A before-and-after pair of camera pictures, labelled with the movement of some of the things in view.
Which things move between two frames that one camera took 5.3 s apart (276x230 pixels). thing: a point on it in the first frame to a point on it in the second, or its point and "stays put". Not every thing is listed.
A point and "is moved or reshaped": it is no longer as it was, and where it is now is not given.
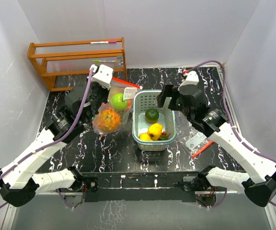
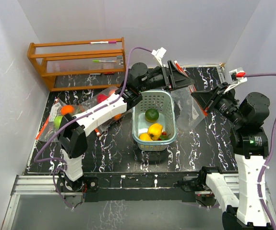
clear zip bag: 115,114 is moved or reshaped
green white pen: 98,61 stays put
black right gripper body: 175,104 to 225,104
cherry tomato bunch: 163,136 stays put
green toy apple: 117,102 is moved or reshaped
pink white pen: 102,42 stays put
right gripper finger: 167,91 to 204,97
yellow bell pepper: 155,131 stays put
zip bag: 193,141 is moved or reshaped
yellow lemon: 144,136 stays put
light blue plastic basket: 153,127 stays put
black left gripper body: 100,94 to 160,80
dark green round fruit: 151,115 stays put
